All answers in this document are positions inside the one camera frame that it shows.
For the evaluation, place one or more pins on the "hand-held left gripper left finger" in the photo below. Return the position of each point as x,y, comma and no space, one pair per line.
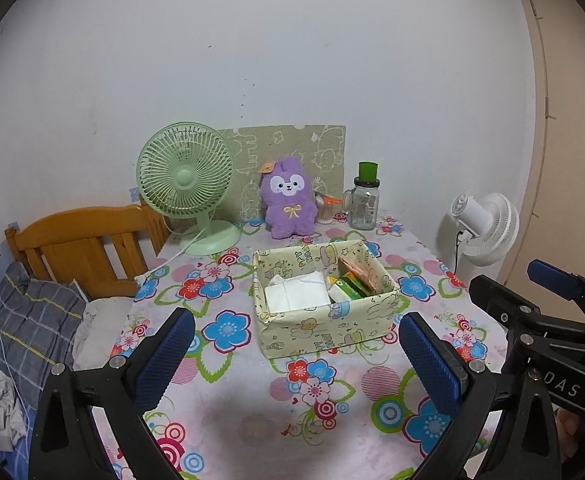
165,355

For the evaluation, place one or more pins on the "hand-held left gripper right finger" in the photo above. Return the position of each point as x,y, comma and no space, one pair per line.
430,365

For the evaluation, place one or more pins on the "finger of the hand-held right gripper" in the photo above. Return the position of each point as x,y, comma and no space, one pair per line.
555,277
507,307

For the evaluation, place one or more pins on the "green tissue pack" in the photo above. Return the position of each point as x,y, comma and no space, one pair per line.
346,291

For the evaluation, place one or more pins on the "yellow cartoon print storage box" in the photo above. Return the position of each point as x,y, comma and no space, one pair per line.
322,330

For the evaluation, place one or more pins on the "yellow orange snack packet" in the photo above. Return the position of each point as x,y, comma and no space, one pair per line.
360,272

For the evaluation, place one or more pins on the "white napkin stack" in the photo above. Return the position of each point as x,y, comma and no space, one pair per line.
295,292

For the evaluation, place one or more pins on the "person's right hand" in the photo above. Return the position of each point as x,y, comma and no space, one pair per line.
567,425

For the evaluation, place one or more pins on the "white quilt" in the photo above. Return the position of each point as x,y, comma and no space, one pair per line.
100,325

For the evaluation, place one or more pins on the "white floor fan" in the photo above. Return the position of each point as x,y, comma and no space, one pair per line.
492,230

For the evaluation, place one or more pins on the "wooden bed headboard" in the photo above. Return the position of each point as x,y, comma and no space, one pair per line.
77,252

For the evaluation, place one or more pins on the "grey plaid pillow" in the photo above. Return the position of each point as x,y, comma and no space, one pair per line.
32,325

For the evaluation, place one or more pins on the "beige door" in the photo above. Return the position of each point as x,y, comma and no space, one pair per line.
572,125

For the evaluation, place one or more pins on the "glass mug jar green lid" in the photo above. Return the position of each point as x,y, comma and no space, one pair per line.
365,207

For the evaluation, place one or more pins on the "green desk fan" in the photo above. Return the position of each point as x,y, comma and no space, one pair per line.
185,180

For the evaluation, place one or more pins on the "purple plush toy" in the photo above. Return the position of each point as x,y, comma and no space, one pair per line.
290,210

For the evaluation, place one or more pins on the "green cartoon print board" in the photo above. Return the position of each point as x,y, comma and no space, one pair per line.
282,142

